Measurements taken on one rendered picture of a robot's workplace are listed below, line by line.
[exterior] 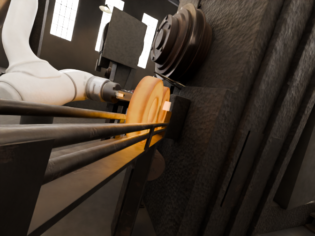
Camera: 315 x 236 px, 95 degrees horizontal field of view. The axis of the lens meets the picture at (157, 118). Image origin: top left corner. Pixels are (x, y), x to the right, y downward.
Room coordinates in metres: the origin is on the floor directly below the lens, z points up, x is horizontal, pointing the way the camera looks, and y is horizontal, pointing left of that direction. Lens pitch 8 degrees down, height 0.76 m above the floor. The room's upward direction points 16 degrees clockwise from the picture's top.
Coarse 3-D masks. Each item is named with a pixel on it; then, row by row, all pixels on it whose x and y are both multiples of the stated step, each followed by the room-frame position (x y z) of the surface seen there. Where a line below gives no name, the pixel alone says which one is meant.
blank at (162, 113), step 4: (164, 88) 0.46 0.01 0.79; (168, 88) 0.48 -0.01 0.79; (164, 92) 0.45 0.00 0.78; (168, 92) 0.50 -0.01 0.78; (164, 96) 0.44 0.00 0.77; (168, 96) 0.52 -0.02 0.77; (164, 100) 0.46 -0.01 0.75; (168, 100) 0.54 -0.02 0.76; (160, 108) 0.43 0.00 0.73; (160, 112) 0.44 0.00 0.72; (164, 112) 0.53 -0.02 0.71; (160, 116) 0.46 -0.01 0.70; (164, 116) 0.53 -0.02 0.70; (156, 120) 0.43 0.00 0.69; (160, 120) 0.47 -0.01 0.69; (156, 128) 0.45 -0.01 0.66; (160, 128) 0.51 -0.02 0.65
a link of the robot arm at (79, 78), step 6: (66, 72) 0.48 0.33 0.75; (72, 72) 0.50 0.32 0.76; (78, 72) 0.52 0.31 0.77; (84, 72) 0.54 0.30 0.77; (72, 78) 0.47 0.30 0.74; (78, 78) 0.49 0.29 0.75; (84, 78) 0.51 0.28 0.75; (78, 84) 0.49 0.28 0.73; (84, 84) 0.50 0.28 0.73; (78, 90) 0.49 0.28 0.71; (84, 90) 0.51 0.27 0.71; (78, 96) 0.50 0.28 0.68; (84, 96) 0.52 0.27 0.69
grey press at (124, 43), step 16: (112, 16) 3.16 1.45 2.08; (128, 16) 3.33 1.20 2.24; (112, 32) 3.20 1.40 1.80; (128, 32) 3.37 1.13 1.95; (144, 32) 3.56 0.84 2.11; (112, 48) 3.24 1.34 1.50; (128, 48) 3.41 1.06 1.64; (96, 64) 3.99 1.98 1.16; (128, 64) 3.46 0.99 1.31; (112, 80) 3.65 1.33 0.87; (128, 80) 3.76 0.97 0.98
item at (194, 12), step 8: (192, 8) 0.87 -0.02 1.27; (192, 16) 0.84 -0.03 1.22; (200, 16) 0.86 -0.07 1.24; (192, 24) 0.82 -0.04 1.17; (200, 24) 0.83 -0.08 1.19; (192, 32) 0.80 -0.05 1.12; (200, 32) 0.83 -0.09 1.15; (192, 40) 0.81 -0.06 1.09; (184, 48) 0.83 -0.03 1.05; (192, 48) 0.83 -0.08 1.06; (184, 56) 0.82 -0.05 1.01; (192, 56) 0.84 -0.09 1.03; (176, 64) 0.86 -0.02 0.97; (184, 64) 0.86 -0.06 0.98; (168, 72) 0.94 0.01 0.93; (176, 72) 0.90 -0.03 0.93
